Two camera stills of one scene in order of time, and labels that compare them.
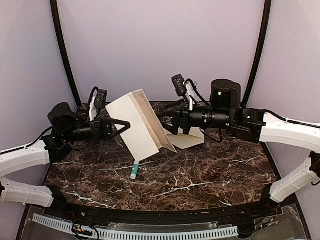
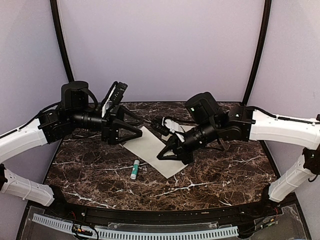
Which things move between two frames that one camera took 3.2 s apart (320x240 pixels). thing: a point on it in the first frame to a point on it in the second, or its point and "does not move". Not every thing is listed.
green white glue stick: x=135 y=166 does not move
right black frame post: x=263 y=46 does not move
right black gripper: x=183 y=119 to x=179 y=151
